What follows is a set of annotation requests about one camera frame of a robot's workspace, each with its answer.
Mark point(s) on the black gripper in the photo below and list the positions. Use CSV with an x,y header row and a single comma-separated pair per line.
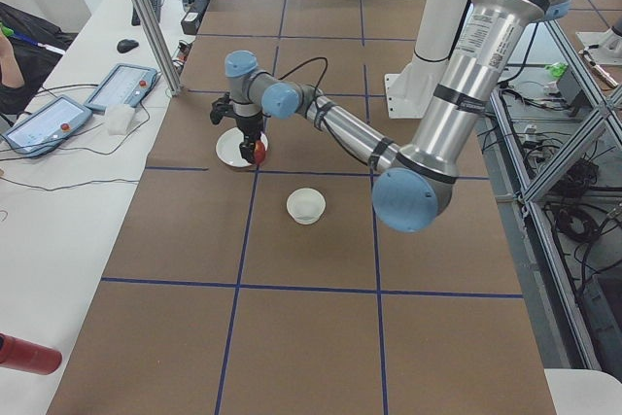
x,y
249,124

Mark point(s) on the red yellow apple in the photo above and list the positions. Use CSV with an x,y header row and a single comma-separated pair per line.
x,y
259,154

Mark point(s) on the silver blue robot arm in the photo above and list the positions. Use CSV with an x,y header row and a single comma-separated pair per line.
x,y
461,51

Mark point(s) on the person forearm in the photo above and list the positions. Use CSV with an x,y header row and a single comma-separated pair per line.
x,y
12,81

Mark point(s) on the white plate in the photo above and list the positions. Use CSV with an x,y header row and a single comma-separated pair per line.
x,y
227,149

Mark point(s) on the white bowl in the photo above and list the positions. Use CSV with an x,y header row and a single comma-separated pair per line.
x,y
306,206

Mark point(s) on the black desktop computer box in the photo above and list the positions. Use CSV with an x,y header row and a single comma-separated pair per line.
x,y
191,21

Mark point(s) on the far teach pendant tablet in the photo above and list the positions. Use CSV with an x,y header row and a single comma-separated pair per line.
x,y
126,84

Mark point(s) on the teach pendant tablet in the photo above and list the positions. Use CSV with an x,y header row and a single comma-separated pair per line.
x,y
44,130
126,84

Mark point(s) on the black computer mouse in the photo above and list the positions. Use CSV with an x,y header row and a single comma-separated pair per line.
x,y
126,45

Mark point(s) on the near teach pendant tablet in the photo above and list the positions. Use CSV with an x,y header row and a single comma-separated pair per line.
x,y
44,130

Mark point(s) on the red bottle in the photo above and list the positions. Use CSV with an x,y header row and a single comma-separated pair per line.
x,y
22,355

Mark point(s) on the grey box green object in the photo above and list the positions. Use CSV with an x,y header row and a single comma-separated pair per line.
x,y
563,83

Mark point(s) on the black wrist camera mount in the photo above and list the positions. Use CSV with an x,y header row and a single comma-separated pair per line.
x,y
222,108

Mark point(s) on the aluminium frame post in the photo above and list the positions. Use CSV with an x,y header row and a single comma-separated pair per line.
x,y
158,46

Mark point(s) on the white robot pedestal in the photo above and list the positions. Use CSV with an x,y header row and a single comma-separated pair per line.
x,y
409,93

